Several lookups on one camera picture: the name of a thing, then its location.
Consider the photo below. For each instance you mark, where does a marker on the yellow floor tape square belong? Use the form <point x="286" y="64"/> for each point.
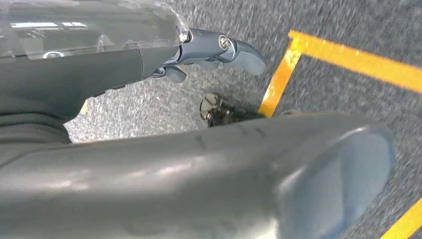
<point x="346" y="57"/>

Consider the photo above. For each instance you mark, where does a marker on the metal disc floor fitting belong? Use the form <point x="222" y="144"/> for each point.
<point x="211" y="105"/>

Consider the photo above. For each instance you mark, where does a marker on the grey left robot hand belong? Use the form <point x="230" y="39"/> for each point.
<point x="197" y="181"/>

